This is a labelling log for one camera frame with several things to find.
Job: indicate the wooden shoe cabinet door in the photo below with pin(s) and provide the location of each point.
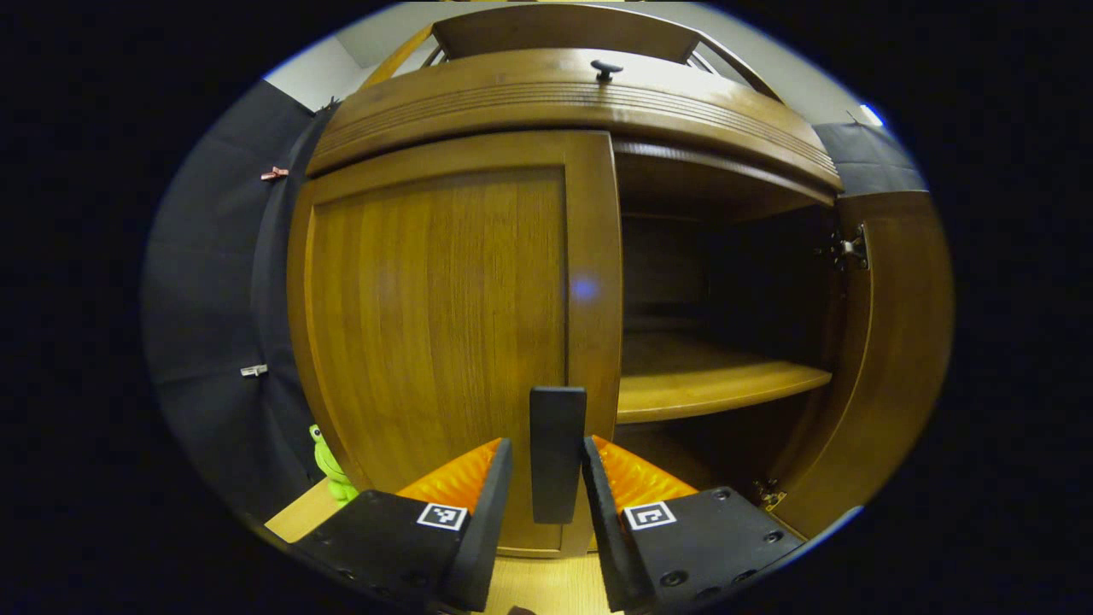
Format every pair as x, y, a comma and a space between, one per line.
897, 359
435, 325

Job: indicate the green frog toy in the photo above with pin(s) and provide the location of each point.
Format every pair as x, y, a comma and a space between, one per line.
335, 470

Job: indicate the wooden inner shelf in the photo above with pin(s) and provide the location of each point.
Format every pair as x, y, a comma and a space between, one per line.
700, 380

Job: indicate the pink clip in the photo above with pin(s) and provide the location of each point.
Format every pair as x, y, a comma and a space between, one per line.
274, 173

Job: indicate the black round knob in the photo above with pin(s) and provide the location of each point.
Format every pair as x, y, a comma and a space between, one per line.
605, 68

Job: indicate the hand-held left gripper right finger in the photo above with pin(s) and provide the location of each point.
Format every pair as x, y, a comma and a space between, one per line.
610, 538

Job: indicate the ceiling light panel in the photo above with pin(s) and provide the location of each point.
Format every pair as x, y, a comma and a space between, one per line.
871, 114

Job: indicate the metal door hinge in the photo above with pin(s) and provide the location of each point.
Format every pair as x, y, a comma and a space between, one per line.
768, 494
847, 250

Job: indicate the silver clip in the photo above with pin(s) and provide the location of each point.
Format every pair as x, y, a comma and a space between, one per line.
254, 371

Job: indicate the wooden double-door shoe cabinet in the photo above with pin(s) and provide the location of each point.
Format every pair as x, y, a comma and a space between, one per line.
581, 107

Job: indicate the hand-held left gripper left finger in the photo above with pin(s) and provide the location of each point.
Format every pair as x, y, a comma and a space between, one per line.
487, 538

